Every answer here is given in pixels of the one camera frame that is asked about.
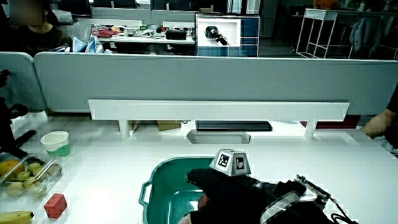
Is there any person's left hand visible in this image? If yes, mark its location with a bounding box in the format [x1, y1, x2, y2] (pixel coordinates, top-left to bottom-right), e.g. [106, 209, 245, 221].
[186, 148, 276, 224]

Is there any teal plastic basin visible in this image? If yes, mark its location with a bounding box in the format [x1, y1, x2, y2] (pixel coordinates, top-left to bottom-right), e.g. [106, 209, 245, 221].
[138, 156, 218, 224]

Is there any person's right forearm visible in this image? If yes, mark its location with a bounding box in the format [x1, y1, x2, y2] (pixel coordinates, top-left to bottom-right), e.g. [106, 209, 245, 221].
[360, 108, 398, 140]

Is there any black keyboard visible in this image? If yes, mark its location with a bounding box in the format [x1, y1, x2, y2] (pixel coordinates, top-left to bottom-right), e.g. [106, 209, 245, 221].
[195, 120, 274, 133]

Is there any white desk shelf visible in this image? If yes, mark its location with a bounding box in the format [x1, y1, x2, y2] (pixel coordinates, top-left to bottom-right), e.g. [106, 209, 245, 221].
[88, 99, 351, 140]

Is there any brown cardboard box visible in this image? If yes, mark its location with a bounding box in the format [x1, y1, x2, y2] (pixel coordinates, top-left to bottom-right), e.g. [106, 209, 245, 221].
[155, 120, 182, 132]

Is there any wide grey partition panel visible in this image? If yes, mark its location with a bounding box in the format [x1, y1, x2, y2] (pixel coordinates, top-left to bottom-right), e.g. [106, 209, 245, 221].
[33, 51, 398, 116]

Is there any red flat object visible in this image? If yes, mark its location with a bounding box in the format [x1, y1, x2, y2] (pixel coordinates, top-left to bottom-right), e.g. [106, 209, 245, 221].
[299, 114, 362, 130]

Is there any computer monitor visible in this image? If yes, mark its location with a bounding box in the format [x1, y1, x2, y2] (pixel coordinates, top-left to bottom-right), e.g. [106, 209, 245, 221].
[194, 12, 261, 58]

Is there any black box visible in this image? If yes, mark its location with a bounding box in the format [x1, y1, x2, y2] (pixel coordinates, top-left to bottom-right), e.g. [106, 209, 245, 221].
[165, 28, 188, 41]

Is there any red cube block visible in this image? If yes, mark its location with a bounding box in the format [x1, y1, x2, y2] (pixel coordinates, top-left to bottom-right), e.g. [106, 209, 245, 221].
[44, 193, 68, 219]

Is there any white background desk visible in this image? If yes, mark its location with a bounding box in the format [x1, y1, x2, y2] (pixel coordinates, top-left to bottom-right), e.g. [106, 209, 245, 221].
[93, 26, 197, 45]

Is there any white green paper cup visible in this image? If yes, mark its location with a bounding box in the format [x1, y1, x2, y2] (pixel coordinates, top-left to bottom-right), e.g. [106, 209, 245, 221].
[40, 131, 71, 157]

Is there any clear plastic fruit container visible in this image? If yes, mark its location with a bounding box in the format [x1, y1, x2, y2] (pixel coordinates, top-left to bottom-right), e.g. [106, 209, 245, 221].
[0, 153, 63, 207]

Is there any white metal rack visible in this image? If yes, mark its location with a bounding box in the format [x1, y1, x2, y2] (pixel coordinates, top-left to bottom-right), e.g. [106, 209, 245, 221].
[295, 8, 398, 60]

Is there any red item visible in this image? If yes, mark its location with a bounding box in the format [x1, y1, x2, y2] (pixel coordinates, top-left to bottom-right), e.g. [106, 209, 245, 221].
[97, 28, 119, 39]

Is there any blue plastic bag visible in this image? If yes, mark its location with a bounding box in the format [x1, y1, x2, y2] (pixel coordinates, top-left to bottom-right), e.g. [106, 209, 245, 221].
[72, 35, 105, 54]

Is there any grey hanging jacket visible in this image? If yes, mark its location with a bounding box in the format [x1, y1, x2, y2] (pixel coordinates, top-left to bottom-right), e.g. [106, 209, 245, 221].
[349, 16, 386, 54]

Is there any orange object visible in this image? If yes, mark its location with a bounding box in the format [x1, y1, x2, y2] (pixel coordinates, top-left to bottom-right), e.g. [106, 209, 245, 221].
[313, 0, 340, 11]

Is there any yellow banana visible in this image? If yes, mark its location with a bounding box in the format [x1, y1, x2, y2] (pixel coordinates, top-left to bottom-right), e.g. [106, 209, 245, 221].
[0, 210, 35, 224]

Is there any orange fruit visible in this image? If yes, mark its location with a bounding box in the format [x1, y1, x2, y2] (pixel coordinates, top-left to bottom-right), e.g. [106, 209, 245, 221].
[0, 159, 25, 179]

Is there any narrow grey partition panel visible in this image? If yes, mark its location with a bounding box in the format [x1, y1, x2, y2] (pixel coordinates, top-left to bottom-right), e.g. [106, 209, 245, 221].
[0, 51, 47, 113]

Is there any black glove cable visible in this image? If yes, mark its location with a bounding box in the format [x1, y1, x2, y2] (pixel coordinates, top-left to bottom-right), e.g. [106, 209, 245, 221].
[328, 195, 359, 224]

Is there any black camera tripod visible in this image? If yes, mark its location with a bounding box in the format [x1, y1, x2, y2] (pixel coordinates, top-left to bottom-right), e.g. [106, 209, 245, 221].
[0, 69, 37, 160]

